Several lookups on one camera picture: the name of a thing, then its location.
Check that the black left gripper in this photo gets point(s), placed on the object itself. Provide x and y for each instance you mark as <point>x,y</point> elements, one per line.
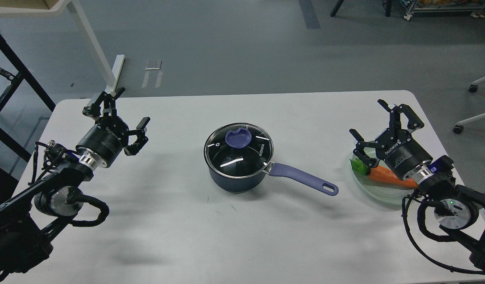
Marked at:
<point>109,135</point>

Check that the translucent green plate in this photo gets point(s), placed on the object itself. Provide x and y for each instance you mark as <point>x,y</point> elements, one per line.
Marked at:
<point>389,194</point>

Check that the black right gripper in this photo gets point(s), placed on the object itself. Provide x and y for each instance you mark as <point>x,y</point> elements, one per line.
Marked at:
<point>395,147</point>

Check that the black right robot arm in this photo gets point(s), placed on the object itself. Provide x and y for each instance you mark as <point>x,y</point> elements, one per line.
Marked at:
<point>447,212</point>

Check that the orange toy carrot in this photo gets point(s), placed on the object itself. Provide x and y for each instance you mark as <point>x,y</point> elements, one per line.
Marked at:
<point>380,174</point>

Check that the glass pot lid purple knob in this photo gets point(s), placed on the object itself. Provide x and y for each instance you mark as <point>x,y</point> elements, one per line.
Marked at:
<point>238,150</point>

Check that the dark blue pot purple handle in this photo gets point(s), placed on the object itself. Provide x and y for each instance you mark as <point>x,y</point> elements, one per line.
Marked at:
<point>277,170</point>

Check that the white table leg frame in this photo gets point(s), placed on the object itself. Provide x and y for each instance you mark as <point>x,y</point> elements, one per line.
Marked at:
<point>51,8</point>

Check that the wheeled metal cart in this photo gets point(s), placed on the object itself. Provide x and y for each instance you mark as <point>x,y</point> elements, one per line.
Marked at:
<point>475,8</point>

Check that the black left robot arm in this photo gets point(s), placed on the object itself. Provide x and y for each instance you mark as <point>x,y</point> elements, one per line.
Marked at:
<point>31,220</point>

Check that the black furniture leg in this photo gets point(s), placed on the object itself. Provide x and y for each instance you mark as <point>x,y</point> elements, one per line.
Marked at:
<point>336,8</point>

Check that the black metal rack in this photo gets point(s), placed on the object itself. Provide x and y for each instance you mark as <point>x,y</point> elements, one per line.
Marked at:
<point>15,80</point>

